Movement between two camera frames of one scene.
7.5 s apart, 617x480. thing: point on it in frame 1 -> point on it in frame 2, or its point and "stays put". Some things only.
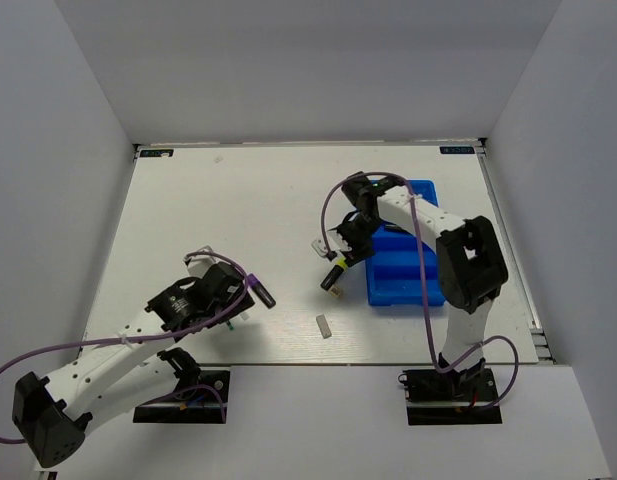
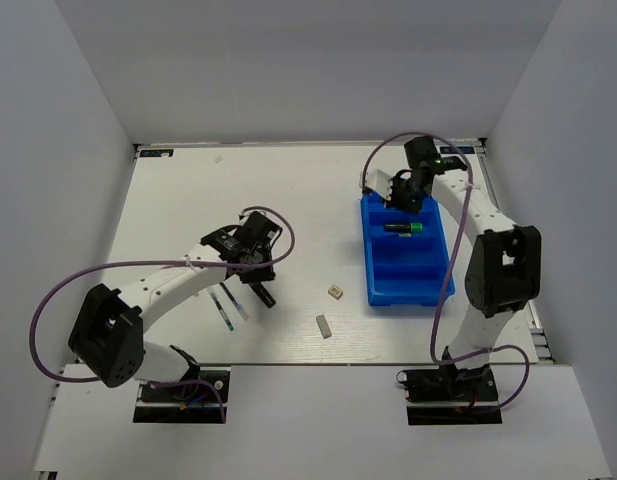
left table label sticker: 157,153 stays put
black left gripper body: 246,303 -> 257,274
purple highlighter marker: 261,290 stays put
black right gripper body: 357,235 -> 405,196
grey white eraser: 323,326 stays put
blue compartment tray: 393,269 stays put
